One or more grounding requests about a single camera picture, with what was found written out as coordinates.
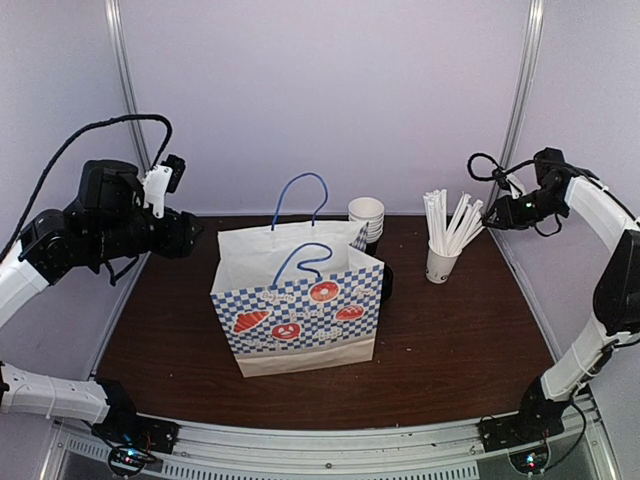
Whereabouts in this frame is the blue checkered paper bag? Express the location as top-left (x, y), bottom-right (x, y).
top-left (209, 172), bottom-right (386, 379)

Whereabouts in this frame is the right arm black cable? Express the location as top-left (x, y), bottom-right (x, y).
top-left (466, 152), bottom-right (561, 237)

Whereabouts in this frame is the stack of black lids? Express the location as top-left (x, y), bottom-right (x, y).
top-left (381, 264), bottom-right (394, 303)

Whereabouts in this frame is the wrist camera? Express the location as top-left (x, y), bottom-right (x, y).
top-left (142, 154), bottom-right (186, 219)
top-left (492, 167), bottom-right (526, 199)

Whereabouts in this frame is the stack of paper cups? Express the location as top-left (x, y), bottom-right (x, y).
top-left (348, 197), bottom-right (385, 256)

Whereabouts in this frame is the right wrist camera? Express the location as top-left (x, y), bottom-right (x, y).
top-left (492, 167), bottom-right (526, 199)

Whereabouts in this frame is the left aluminium post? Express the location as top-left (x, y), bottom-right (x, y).
top-left (104, 0), bottom-right (151, 170)

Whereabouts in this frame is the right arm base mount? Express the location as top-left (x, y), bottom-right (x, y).
top-left (478, 393), bottom-right (570, 452)

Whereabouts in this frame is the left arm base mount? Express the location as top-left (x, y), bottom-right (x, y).
top-left (93, 379), bottom-right (180, 454)

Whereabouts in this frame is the aluminium front rail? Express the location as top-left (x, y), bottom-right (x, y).
top-left (41, 384), bottom-right (612, 480)

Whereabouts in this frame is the aluminium post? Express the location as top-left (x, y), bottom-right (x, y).
top-left (104, 0), bottom-right (151, 170)
top-left (487, 0), bottom-right (546, 216)

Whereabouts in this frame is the bundle of white straws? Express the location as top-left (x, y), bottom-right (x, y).
top-left (423, 189), bottom-right (484, 257)

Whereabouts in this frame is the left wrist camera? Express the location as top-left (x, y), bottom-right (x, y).
top-left (142, 154), bottom-right (186, 219)

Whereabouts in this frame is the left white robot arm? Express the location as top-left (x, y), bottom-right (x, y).
top-left (1, 155), bottom-right (203, 444)

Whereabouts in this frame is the right aluminium post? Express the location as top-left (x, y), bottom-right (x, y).
top-left (487, 0), bottom-right (546, 216)

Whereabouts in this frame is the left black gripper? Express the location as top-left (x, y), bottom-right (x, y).
top-left (89, 201), bottom-right (208, 262)

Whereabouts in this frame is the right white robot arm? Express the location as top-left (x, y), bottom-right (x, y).
top-left (482, 147), bottom-right (639, 442)

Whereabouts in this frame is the white cup holding straws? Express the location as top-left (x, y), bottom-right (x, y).
top-left (425, 241), bottom-right (461, 284)

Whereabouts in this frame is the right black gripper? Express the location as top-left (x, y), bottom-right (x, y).
top-left (483, 187), bottom-right (570, 229)

